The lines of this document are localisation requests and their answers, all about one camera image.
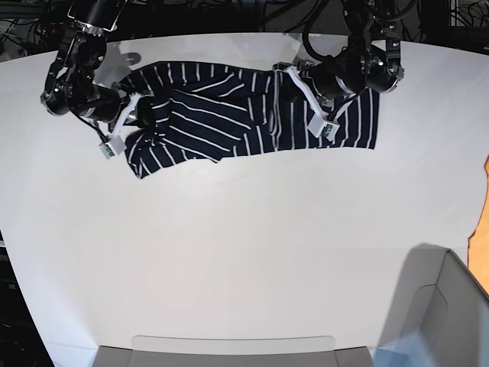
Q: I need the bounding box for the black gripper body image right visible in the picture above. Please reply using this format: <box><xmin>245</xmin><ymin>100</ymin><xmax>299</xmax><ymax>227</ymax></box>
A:
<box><xmin>309</xmin><ymin>63</ymin><xmax>361</xmax><ymax>99</ymax></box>

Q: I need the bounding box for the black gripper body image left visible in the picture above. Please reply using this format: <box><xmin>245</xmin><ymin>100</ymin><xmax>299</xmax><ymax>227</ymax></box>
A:
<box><xmin>74</xmin><ymin>86</ymin><xmax>130</xmax><ymax>124</ymax></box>

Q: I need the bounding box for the navy white striped T-shirt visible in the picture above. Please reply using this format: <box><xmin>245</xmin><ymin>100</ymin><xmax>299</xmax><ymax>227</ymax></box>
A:
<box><xmin>121</xmin><ymin>61</ymin><xmax>380</xmax><ymax>178</ymax></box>

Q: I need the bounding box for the orange cloth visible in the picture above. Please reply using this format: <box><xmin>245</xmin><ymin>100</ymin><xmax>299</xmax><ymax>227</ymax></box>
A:
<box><xmin>468</xmin><ymin>154</ymin><xmax>489</xmax><ymax>297</ymax></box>

